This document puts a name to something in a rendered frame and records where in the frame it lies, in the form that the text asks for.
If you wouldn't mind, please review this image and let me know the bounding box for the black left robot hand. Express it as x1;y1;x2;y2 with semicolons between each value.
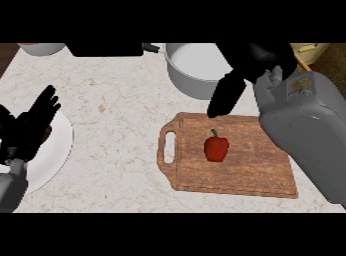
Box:
0;84;62;166

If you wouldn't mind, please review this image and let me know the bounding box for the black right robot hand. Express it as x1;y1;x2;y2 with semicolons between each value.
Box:
206;42;299;119

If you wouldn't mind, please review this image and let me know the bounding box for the brown wicker basket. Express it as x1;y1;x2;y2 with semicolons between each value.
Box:
309;42;346;123

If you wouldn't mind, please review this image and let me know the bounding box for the red bell pepper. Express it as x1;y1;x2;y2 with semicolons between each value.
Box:
203;128;231;163

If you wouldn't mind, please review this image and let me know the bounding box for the brown wooden cutting board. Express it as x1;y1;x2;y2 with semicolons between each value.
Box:
155;111;300;200

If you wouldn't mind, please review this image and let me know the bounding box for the white round plate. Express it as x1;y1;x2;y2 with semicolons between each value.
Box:
0;109;76;196

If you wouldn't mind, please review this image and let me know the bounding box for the grey metal pot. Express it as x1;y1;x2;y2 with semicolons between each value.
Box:
163;42;257;101

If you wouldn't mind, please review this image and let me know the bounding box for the pale yellow box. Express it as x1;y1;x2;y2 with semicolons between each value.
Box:
288;42;333;66

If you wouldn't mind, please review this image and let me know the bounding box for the white bowl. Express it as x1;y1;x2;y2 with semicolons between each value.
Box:
17;42;67;57

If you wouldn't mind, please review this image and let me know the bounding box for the black appliance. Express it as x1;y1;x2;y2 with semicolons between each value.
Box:
64;42;161;58

